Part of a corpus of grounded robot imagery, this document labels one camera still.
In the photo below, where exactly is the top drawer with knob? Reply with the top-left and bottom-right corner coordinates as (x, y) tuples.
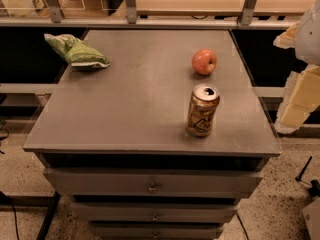
(43, 168), (262, 198)

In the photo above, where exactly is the grey drawer cabinet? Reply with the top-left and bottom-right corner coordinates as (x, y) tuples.
(22, 29), (282, 240)

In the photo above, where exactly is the black lever device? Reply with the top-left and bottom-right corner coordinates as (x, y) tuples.
(294, 155), (320, 198)

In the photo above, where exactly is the red apple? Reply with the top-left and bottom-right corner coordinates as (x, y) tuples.
(192, 49), (217, 75)

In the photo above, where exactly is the black cable on floor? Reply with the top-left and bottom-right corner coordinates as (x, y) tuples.
(0, 190), (21, 240)

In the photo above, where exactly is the middle drawer with knob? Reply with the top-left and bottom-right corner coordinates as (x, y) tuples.
(71, 202), (236, 223)

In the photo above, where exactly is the drawer with knob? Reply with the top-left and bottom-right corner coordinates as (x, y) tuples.
(88, 222), (223, 240)
(43, 168), (262, 198)
(71, 202), (236, 223)

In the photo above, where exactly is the green jalapeno chip bag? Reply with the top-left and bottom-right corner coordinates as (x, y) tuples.
(44, 34), (111, 69)

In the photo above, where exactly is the bottom drawer with knob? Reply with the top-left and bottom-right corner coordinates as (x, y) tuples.
(88, 222), (223, 240)

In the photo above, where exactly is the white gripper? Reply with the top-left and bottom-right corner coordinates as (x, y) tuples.
(273, 0), (320, 134)

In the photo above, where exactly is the metal railing frame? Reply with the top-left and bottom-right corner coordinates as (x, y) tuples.
(0, 0), (320, 30)

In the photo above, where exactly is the orange soda can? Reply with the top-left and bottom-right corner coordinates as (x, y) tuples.
(186, 83), (220, 137)

